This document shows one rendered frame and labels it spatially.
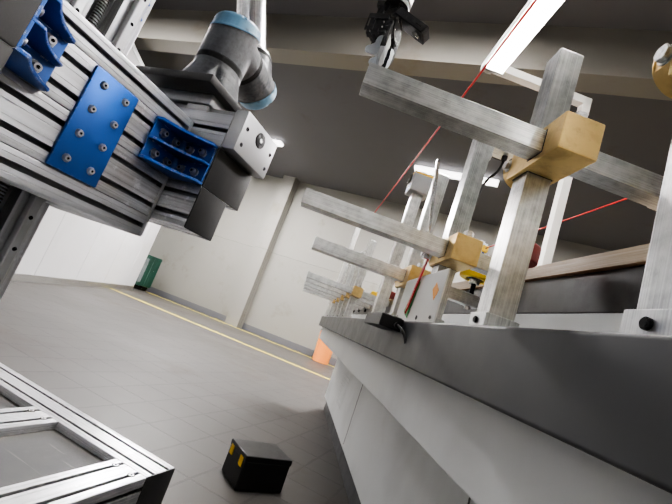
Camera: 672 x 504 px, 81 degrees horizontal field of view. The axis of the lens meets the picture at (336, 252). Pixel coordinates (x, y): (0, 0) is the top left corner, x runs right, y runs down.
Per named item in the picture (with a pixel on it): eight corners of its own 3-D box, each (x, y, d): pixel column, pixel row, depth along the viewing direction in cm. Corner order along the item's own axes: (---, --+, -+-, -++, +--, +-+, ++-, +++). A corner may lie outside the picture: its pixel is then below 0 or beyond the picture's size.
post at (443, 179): (382, 342, 96) (438, 170, 105) (380, 341, 100) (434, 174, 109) (396, 347, 97) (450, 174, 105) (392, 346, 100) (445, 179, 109)
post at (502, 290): (472, 370, 47) (563, 42, 56) (460, 366, 51) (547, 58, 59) (499, 380, 47) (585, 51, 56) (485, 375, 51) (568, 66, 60)
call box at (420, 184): (409, 190, 129) (416, 169, 131) (403, 196, 136) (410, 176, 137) (428, 198, 129) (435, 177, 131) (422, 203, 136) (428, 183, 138)
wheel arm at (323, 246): (310, 250, 94) (316, 234, 95) (309, 252, 98) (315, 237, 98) (477, 311, 96) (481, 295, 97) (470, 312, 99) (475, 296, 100)
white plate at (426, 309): (430, 323, 65) (447, 267, 66) (392, 321, 90) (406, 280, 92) (434, 324, 65) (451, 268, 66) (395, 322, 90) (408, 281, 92)
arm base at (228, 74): (158, 76, 90) (176, 41, 91) (198, 116, 104) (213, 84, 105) (210, 83, 84) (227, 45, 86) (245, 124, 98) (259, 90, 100)
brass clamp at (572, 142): (553, 144, 45) (563, 107, 46) (495, 183, 58) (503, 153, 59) (602, 163, 45) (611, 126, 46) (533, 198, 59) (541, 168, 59)
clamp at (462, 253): (450, 257, 68) (458, 231, 69) (425, 267, 81) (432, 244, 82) (479, 269, 68) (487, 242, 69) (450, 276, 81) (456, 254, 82)
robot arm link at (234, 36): (186, 44, 91) (208, -2, 94) (213, 82, 104) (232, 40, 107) (230, 53, 89) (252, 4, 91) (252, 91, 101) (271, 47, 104)
